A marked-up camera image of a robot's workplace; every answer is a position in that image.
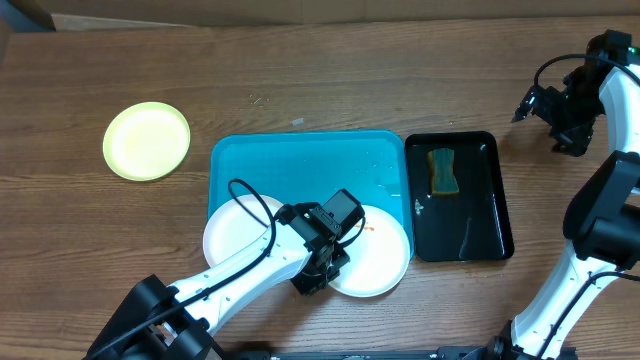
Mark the turquoise plastic tray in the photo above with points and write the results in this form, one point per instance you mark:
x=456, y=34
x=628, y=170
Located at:
x=311, y=166

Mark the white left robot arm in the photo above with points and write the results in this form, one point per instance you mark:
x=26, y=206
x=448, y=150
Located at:
x=178, y=321

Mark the brown cardboard backboard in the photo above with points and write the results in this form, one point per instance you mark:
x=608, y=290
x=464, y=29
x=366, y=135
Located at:
x=38, y=14

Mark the orange green sponge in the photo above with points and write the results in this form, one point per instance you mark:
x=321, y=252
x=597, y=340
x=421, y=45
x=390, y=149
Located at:
x=441, y=168

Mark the yellow plate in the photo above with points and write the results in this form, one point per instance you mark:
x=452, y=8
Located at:
x=146, y=141

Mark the white plate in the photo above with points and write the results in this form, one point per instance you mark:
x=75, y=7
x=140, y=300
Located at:
x=379, y=256
x=236, y=231

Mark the black water tray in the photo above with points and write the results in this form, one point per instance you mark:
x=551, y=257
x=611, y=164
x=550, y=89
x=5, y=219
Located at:
x=472, y=225

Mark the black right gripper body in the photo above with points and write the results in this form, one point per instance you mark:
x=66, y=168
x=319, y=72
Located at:
x=541, y=103

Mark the small tape scrap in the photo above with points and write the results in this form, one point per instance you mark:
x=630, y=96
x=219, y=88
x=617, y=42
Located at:
x=298, y=121

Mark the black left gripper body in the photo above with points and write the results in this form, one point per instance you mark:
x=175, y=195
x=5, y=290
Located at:
x=314, y=280

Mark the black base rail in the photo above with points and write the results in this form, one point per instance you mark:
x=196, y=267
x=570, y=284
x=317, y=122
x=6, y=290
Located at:
x=442, y=353

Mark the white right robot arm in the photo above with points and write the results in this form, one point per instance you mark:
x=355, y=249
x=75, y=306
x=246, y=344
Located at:
x=601, y=231

